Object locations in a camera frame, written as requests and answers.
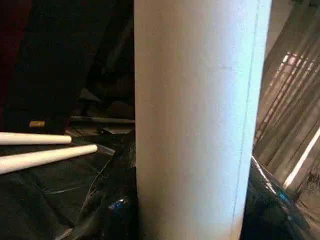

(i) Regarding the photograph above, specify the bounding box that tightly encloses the white plastic table leg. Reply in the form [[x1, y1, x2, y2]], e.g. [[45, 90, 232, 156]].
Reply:
[[0, 131, 73, 146], [132, 0, 274, 240], [0, 144, 99, 175]]

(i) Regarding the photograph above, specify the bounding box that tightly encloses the dark black cabinet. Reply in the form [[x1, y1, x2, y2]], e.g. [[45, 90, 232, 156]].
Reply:
[[0, 0, 136, 132]]

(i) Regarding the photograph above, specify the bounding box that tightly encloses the black work surface mat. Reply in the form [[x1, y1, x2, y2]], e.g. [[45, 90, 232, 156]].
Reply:
[[0, 117, 138, 240]]

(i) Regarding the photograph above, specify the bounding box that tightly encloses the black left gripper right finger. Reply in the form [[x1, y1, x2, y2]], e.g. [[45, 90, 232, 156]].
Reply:
[[241, 155, 320, 240]]

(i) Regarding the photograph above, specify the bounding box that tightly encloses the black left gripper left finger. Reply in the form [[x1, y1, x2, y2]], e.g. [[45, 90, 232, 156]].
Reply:
[[70, 131, 139, 240]]

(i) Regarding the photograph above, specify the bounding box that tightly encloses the grey curtain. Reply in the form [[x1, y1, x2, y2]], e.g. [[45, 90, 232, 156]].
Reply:
[[254, 0, 320, 201]]

